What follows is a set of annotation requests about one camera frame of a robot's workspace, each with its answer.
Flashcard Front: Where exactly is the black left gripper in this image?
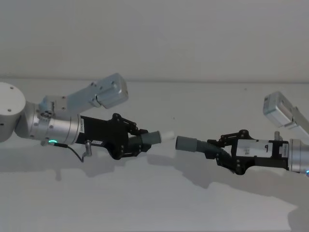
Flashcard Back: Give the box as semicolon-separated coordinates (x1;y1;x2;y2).
76;113;151;160

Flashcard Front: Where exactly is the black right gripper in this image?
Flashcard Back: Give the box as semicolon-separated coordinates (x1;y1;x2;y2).
204;129;290;175

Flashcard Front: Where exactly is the grey hose with white tip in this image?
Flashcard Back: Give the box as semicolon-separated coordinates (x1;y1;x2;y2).
127;130;175;152

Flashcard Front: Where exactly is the grey ribbed hose with cuff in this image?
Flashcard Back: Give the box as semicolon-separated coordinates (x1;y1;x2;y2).
175;135;233;160

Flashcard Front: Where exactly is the white table cloth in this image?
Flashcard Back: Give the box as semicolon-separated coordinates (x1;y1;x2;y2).
0;74;309;232

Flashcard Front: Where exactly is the white curtain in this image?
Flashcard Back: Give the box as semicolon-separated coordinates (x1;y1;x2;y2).
0;0;309;84

